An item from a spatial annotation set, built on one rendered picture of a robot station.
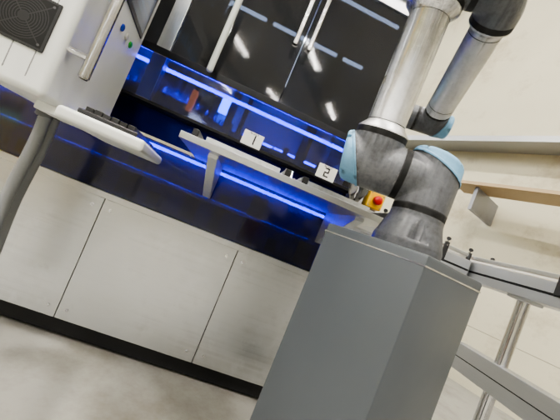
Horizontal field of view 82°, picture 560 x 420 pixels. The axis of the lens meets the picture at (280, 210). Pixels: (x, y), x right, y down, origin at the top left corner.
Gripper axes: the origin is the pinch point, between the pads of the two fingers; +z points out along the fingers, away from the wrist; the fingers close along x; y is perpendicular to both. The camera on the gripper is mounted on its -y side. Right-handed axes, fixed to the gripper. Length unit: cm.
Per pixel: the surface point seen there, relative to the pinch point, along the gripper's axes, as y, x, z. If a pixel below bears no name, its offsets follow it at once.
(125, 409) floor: -1, -44, 92
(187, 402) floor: -14, -25, 92
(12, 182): 0, -101, 36
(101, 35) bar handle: 28, -81, -7
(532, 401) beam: 10, 85, 41
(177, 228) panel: -24, -54, 34
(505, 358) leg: -7, 87, 33
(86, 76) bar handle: 28, -80, 3
